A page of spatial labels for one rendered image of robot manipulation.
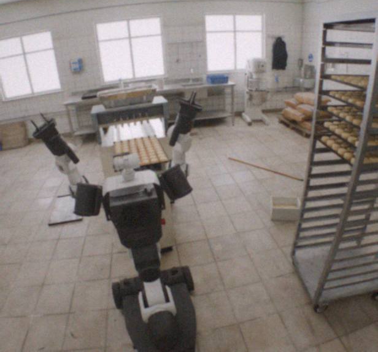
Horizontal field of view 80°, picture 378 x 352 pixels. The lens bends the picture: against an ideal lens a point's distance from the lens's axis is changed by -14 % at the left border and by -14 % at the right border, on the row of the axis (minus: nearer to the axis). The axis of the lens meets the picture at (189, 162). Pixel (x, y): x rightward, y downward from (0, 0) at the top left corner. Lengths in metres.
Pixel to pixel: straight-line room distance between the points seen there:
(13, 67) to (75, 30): 1.61
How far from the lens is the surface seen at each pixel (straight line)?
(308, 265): 2.14
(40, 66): 6.18
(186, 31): 5.77
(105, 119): 2.51
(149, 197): 1.06
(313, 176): 1.78
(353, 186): 1.35
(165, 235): 2.21
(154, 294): 1.67
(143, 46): 5.77
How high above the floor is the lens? 1.68
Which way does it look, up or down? 26 degrees down
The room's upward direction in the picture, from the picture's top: 4 degrees counter-clockwise
